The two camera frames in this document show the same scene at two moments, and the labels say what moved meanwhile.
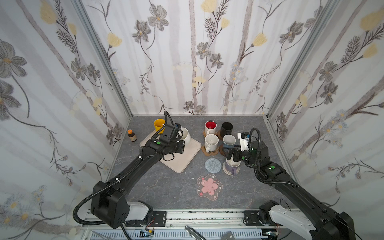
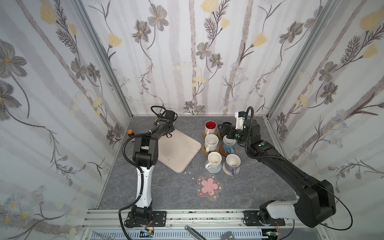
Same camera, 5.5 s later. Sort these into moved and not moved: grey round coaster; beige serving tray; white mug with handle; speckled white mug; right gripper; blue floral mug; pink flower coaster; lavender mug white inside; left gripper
Moved: white mug with handle; right gripper; left gripper
Not moved: grey round coaster; beige serving tray; lavender mug white inside; blue floral mug; pink flower coaster; speckled white mug
